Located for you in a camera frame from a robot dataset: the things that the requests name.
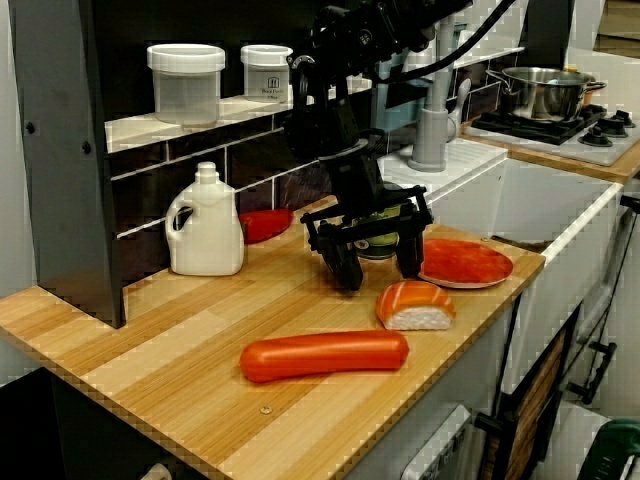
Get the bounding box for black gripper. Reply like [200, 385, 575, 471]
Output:
[299, 149, 435, 291]

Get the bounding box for green toy can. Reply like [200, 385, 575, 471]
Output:
[357, 209, 401, 260]

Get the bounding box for white toy sink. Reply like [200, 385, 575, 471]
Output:
[379, 139, 626, 396]

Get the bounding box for toy salmon sushi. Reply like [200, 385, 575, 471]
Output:
[375, 280, 457, 332]

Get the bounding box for red plate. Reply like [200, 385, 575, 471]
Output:
[417, 238, 515, 290]

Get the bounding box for orange toy sausage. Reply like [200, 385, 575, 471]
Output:
[238, 329, 410, 385]

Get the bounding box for red toy pepper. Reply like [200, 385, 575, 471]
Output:
[238, 208, 295, 245]

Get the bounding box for grey toy faucet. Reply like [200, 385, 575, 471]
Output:
[408, 9, 474, 172]

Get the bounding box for white toy detergent bottle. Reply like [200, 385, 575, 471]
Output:
[164, 161, 246, 276]

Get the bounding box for grey toy kitchen cabinet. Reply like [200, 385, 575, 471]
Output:
[49, 299, 526, 480]

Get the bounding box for grey dishwasher control panel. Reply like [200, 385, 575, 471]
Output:
[404, 404, 474, 480]

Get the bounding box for toy oven door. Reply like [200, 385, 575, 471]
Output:
[474, 299, 586, 480]

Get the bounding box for toy stove top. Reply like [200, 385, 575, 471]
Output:
[462, 104, 640, 167]

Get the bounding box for clear jar with printed label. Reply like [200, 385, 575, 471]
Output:
[240, 44, 294, 104]

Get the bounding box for steel cooking pot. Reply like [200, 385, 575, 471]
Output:
[484, 66, 609, 123]

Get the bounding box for clear jar white lid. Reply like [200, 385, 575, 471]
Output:
[146, 43, 226, 126]

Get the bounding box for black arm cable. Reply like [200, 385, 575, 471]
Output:
[377, 0, 516, 84]

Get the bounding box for black oven door handle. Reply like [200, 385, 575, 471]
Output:
[567, 340, 619, 404]

